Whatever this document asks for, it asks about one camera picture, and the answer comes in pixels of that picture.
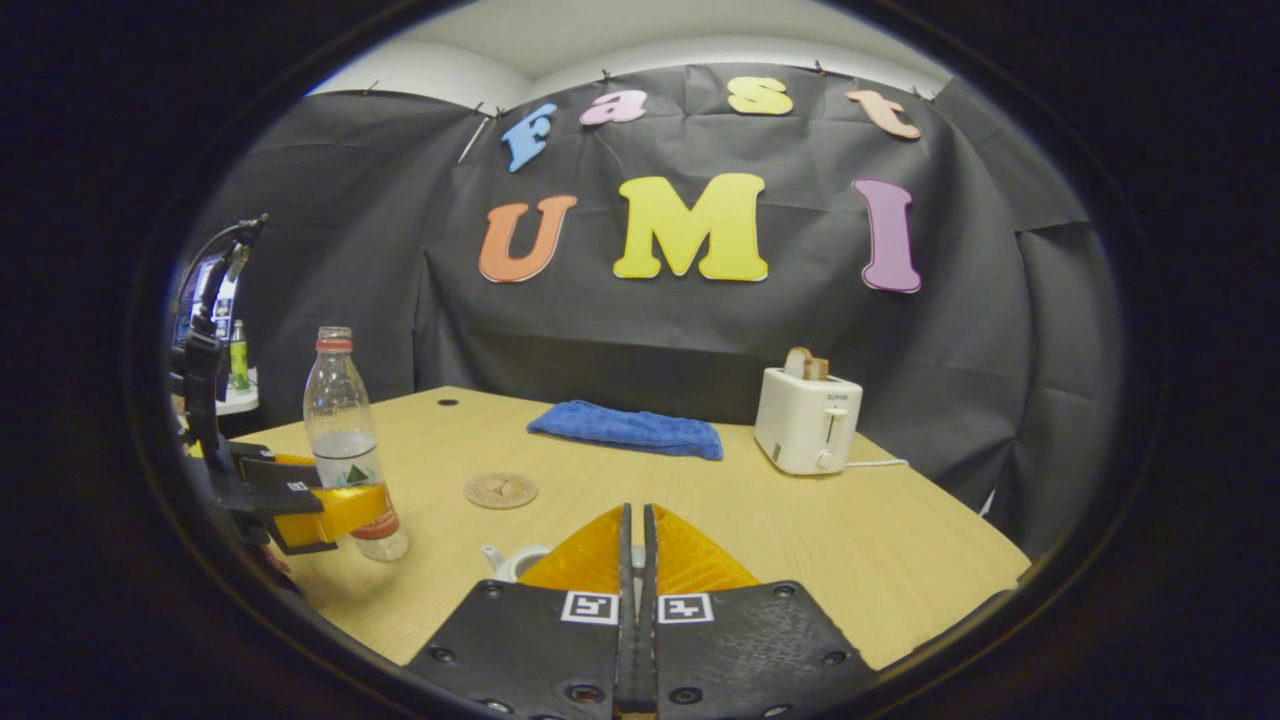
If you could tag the blue towel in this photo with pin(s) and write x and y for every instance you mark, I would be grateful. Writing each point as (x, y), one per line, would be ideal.
(630, 430)

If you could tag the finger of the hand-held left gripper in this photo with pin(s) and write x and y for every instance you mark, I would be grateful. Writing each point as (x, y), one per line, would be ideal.
(340, 515)
(270, 475)

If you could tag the clear plastic water bottle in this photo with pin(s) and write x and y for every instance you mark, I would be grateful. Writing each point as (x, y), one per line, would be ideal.
(345, 440)

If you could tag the round wooden coaster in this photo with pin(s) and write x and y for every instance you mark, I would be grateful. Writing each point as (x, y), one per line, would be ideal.
(501, 490)

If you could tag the white toaster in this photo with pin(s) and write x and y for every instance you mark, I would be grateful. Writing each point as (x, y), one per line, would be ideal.
(805, 425)

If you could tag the white porcelain teacup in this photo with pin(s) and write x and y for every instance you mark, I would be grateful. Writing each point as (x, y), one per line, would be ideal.
(520, 562)

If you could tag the green bottle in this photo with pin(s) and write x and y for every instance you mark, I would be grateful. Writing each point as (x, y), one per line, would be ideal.
(239, 360)

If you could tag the black backdrop cloth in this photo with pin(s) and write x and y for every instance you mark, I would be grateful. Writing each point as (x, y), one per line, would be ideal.
(700, 330)

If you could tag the computer monitor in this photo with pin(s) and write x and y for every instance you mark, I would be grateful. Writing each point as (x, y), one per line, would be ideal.
(228, 300)

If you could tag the toast slice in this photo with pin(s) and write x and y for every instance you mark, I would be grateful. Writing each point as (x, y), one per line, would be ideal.
(803, 364)

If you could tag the white side table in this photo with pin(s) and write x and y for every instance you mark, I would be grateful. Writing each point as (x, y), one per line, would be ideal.
(240, 400)

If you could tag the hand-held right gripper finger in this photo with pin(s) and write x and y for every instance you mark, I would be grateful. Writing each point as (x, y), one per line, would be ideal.
(650, 640)
(626, 600)

